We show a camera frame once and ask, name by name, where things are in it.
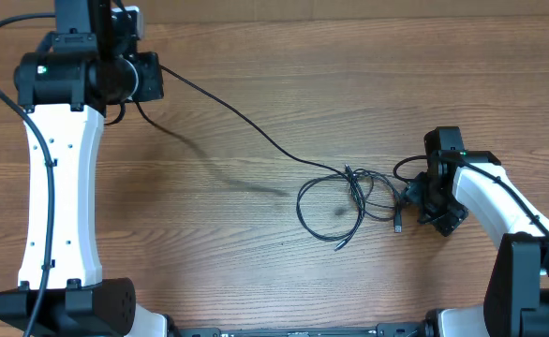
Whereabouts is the black usb cable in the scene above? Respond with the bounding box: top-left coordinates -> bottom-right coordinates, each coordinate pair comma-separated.
344,166 -> 405,234

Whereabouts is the black cable silver plug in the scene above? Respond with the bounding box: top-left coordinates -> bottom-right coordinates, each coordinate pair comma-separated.
159,64 -> 364,252

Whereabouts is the black cable white tag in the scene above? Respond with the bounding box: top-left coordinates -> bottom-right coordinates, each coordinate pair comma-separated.
345,165 -> 402,226

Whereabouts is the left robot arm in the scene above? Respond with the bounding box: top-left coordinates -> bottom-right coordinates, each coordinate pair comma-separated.
0,1 -> 176,336

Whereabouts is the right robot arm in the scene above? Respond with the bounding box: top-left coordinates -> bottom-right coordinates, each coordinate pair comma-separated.
403,126 -> 549,337

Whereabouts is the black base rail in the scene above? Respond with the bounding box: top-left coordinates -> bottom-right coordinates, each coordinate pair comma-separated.
166,315 -> 440,337

